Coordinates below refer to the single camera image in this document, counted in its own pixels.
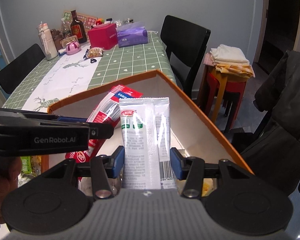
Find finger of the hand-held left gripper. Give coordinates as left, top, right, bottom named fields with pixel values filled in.
left=89, top=123, right=114, bottom=140
left=57, top=116, right=90, bottom=124

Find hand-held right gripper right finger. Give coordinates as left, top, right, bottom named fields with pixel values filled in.
left=170, top=147, right=258, bottom=198

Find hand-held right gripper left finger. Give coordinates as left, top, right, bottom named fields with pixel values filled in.
left=40, top=145, right=126, bottom=200

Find red and white snack packet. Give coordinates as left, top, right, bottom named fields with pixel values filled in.
left=65, top=85, right=143, bottom=165

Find clear packet with green label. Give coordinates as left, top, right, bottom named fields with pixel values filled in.
left=20, top=155, right=42, bottom=176

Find white snack packet green label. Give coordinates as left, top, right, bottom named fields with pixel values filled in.
left=119, top=97, right=177, bottom=190

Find orange cardboard box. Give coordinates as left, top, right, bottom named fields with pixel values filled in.
left=47, top=69, right=255, bottom=198

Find person's left hand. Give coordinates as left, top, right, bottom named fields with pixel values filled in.
left=0, top=152, right=22, bottom=233

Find white printed table runner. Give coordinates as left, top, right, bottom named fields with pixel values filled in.
left=22, top=51, right=102, bottom=112

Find black chair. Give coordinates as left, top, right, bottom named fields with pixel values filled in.
left=160, top=15, right=212, bottom=94
left=0, top=43, right=46, bottom=94

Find small clear bag of nuts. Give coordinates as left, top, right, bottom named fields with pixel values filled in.
left=86, top=47, right=104, bottom=58

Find pink round lidded pot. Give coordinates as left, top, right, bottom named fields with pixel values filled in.
left=66, top=41, right=82, bottom=56

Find cream slotted radio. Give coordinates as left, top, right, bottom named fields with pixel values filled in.
left=61, top=35, right=79, bottom=48

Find white bottle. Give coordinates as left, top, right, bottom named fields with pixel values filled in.
left=37, top=22, right=58, bottom=61

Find magenta box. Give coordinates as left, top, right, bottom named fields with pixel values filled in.
left=87, top=23, right=117, bottom=51

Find yellow plastic stool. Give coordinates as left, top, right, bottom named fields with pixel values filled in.
left=207, top=66, right=248, bottom=123

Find dark liquor bottle red label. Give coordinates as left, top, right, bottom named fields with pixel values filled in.
left=70, top=10, right=87, bottom=44

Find clear plastic bottle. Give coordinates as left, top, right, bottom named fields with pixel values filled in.
left=61, top=19, right=72, bottom=39

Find red plastic stool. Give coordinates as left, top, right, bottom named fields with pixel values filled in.
left=199, top=65, right=248, bottom=133

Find purple tissue box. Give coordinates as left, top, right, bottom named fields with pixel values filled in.
left=116, top=21, right=149, bottom=48

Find dotted pattern cards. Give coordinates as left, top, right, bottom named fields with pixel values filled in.
left=63, top=10, right=98, bottom=28

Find white bowl with red fruit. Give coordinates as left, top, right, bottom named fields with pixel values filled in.
left=95, top=17, right=111, bottom=27

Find pink checked cloth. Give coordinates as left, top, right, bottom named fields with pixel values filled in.
left=204, top=52, right=216, bottom=67

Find yellow patterned folded cloth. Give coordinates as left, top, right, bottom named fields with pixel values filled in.
left=214, top=64, right=256, bottom=79

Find clear plastic bags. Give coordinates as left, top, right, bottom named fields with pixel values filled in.
left=112, top=17, right=136, bottom=27

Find dark jacket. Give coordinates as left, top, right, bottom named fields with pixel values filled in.
left=240, top=50, right=300, bottom=196

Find white folded towel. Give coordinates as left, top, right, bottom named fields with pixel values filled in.
left=210, top=44, right=251, bottom=66

